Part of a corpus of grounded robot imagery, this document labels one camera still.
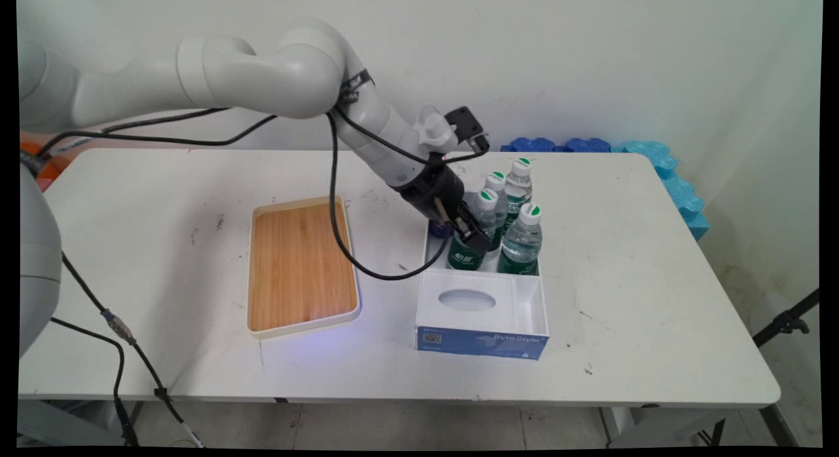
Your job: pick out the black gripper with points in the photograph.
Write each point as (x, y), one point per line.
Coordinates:
(429, 191)

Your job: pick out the water bottle with green label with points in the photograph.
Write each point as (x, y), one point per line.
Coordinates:
(519, 188)
(486, 213)
(521, 244)
(501, 208)

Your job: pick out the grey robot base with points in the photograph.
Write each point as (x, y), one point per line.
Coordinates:
(39, 260)

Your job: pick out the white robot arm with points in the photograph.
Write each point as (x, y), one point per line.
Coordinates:
(295, 70)

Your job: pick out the small dark blue object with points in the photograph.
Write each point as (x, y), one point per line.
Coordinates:
(439, 231)

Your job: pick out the white box with blue print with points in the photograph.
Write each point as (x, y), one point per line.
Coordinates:
(485, 345)

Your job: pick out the wooden tray with white rim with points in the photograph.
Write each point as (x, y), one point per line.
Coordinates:
(301, 267)

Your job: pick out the light blue foam mat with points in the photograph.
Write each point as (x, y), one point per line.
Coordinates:
(678, 188)

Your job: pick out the black tripod leg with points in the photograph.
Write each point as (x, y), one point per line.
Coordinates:
(786, 320)

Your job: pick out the orange object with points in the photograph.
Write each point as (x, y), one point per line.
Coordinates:
(42, 168)

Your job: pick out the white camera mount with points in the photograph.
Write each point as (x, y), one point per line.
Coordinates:
(434, 132)

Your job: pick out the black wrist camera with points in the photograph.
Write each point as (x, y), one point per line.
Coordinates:
(467, 124)

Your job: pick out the grey table leg frame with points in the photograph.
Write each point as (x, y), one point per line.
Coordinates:
(655, 427)

